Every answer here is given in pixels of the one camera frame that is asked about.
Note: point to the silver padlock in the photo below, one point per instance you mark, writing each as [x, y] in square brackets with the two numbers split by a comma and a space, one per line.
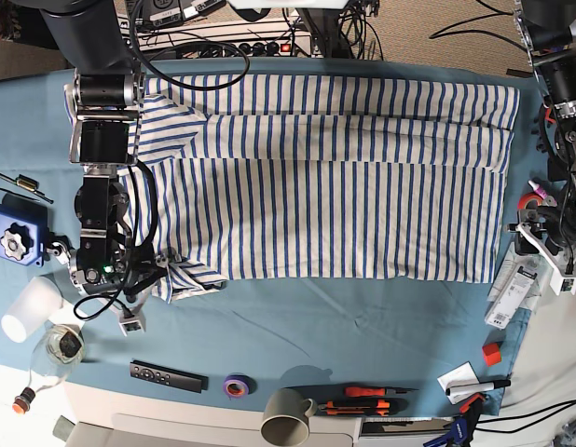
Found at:
[60, 248]

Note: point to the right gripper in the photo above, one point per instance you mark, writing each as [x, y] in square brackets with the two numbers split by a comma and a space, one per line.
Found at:
[121, 287]

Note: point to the red cube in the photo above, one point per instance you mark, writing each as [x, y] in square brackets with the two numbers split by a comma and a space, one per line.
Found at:
[492, 353]

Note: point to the orange tape roll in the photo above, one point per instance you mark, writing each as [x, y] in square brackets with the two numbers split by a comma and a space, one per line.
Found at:
[528, 205]

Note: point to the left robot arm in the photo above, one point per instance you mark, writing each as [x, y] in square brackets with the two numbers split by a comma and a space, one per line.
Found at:
[548, 33]

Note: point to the thin metal tool with brass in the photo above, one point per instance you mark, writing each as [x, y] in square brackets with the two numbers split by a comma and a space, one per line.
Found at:
[26, 184]

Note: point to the black remote control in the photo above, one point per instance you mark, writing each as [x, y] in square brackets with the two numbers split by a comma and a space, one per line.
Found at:
[169, 377]

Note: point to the blue box with black knob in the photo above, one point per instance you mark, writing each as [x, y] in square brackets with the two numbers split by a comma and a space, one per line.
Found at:
[23, 233]

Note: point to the white plastic cup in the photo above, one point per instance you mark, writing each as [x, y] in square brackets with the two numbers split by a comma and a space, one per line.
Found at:
[37, 302]

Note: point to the white paper card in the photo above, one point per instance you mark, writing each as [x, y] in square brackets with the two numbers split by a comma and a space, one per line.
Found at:
[463, 375]

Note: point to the white paper note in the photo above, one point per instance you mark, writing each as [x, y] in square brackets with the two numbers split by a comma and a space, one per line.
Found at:
[65, 315]

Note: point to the purple white glue tube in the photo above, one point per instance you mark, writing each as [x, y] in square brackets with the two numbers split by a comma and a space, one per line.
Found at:
[540, 191]

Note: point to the black power strip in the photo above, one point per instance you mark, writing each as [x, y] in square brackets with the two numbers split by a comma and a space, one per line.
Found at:
[271, 49]

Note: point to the purple tape roll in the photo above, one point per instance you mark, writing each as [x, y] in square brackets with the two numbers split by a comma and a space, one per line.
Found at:
[237, 386]

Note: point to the black white product package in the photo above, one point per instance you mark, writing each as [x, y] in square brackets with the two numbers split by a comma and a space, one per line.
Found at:
[517, 281]

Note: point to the blue white striped T-shirt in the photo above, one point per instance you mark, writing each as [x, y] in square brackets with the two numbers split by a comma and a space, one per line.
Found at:
[321, 176]

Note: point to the orange black utility knife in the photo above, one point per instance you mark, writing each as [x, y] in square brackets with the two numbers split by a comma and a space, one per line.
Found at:
[371, 407]

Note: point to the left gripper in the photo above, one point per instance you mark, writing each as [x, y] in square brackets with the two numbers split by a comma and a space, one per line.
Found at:
[544, 237]

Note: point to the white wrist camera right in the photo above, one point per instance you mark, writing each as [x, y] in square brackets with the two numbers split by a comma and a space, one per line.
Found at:
[131, 323]

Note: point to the grey ceramic mug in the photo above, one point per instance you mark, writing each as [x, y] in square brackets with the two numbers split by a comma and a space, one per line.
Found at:
[286, 418]

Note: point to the clear glass bottle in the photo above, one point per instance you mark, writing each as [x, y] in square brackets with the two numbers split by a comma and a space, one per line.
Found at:
[60, 350]

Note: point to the orange black screwdriver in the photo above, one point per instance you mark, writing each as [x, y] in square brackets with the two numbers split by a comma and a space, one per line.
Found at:
[374, 391]

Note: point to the blue black bar clamp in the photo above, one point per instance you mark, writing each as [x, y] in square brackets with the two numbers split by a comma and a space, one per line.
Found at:
[460, 431]

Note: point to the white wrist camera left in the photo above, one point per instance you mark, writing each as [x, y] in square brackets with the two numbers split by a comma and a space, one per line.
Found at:
[560, 282]

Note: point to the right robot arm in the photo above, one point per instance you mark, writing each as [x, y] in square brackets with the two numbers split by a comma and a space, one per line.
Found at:
[116, 203]

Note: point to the teal table cloth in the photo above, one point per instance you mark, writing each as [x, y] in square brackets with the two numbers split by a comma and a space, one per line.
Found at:
[308, 333]

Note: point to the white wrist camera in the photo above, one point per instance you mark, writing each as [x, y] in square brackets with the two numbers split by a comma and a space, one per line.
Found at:
[131, 323]
[560, 282]

